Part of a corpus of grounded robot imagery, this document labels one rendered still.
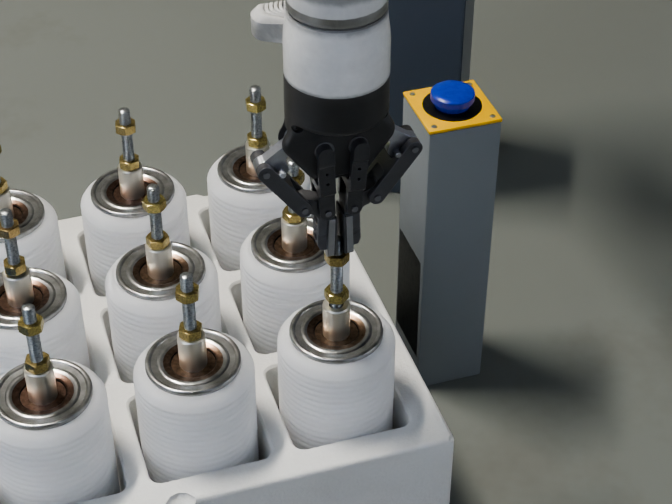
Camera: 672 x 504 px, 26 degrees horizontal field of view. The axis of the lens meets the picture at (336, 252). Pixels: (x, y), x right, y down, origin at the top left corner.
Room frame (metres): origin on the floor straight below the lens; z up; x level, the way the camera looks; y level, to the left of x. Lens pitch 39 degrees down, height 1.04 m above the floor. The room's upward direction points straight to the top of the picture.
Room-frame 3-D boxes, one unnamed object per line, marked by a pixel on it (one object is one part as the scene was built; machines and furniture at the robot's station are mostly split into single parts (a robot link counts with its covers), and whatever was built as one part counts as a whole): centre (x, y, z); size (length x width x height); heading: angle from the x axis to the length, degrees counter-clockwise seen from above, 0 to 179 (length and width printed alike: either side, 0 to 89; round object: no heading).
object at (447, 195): (1.11, -0.10, 0.16); 0.07 x 0.07 x 0.31; 18
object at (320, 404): (0.87, 0.00, 0.16); 0.10 x 0.10 x 0.18
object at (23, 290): (0.91, 0.26, 0.26); 0.02 x 0.02 x 0.03
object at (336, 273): (0.87, 0.00, 0.31); 0.01 x 0.01 x 0.08
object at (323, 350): (0.87, 0.00, 0.25); 0.08 x 0.08 x 0.01
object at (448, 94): (1.11, -0.11, 0.32); 0.04 x 0.04 x 0.02
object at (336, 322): (0.87, 0.00, 0.26); 0.02 x 0.02 x 0.03
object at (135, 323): (0.95, 0.15, 0.16); 0.10 x 0.10 x 0.18
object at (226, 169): (1.10, 0.07, 0.25); 0.08 x 0.08 x 0.01
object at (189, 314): (0.84, 0.11, 0.30); 0.01 x 0.01 x 0.08
